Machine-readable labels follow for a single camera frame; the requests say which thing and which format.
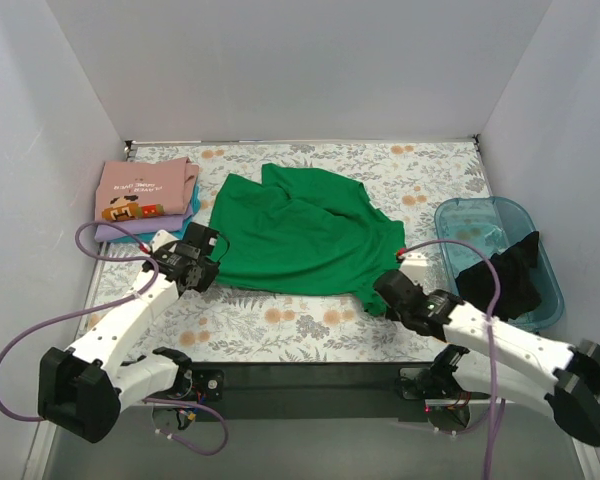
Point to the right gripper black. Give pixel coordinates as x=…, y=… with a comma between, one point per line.
x=389, y=285

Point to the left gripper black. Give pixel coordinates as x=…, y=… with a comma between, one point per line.
x=203, y=238

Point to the green t shirt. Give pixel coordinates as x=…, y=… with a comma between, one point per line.
x=303, y=231

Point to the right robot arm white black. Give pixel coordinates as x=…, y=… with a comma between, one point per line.
x=556, y=379

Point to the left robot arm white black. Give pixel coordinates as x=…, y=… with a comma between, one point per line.
x=86, y=386

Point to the lilac folded t shirt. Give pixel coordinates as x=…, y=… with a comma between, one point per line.
x=145, y=227

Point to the teal folded t shirt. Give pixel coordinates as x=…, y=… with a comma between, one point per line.
x=190, y=210

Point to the black t shirt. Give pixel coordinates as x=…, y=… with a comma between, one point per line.
x=518, y=294

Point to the pink folded printed t shirt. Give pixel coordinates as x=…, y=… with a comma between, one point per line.
x=133, y=191

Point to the floral patterned table mat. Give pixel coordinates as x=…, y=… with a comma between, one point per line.
x=407, y=181

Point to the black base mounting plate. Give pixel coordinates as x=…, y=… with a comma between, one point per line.
x=297, y=390

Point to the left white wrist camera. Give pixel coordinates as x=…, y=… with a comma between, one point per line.
x=160, y=239

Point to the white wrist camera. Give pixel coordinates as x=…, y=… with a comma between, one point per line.
x=160, y=239
x=414, y=266

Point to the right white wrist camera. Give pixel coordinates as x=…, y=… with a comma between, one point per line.
x=414, y=266

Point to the aluminium frame rail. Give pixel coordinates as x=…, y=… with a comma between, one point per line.
x=528, y=446

